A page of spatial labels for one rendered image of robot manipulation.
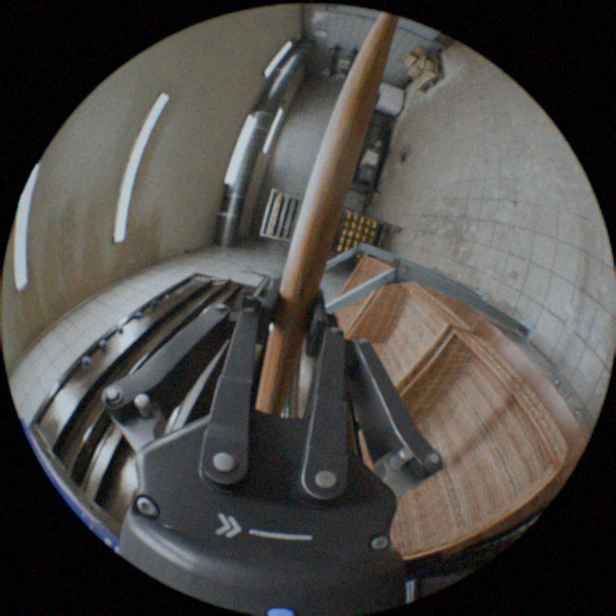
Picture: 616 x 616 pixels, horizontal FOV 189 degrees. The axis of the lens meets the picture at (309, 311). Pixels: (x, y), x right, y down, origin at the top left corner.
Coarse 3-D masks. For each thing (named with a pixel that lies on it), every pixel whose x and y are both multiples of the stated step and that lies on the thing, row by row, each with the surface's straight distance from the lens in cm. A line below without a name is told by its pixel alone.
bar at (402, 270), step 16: (384, 256) 107; (384, 272) 59; (400, 272) 58; (416, 272) 60; (432, 272) 121; (368, 288) 57; (432, 288) 64; (448, 288) 68; (464, 288) 140; (480, 288) 158; (336, 304) 57; (480, 304) 81; (512, 320) 105; (528, 320) 131; (528, 336) 129; (288, 400) 34; (288, 416) 31
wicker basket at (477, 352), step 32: (448, 352) 68; (480, 352) 58; (416, 384) 69; (448, 384) 80; (480, 384) 73; (512, 384) 55; (416, 416) 85; (480, 416) 72; (512, 416) 66; (544, 416) 59; (448, 448) 81; (480, 448) 72; (512, 448) 66; (544, 448) 63; (448, 480) 80; (480, 480) 73; (512, 480) 68; (544, 480) 52; (416, 512) 73; (448, 512) 78; (480, 512) 75; (416, 544) 72; (448, 544) 56
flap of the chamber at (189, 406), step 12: (264, 288) 147; (228, 348) 83; (216, 360) 73; (204, 372) 69; (216, 372) 74; (204, 384) 65; (216, 384) 75; (192, 396) 62; (204, 396) 66; (192, 408) 60; (204, 408) 68; (180, 420) 57; (192, 420) 61
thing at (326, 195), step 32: (384, 32) 34; (384, 64) 25; (352, 96) 19; (352, 128) 17; (320, 160) 16; (352, 160) 16; (320, 192) 15; (320, 224) 15; (288, 256) 16; (320, 256) 15; (288, 288) 16; (288, 320) 17; (288, 352) 18; (288, 384) 22
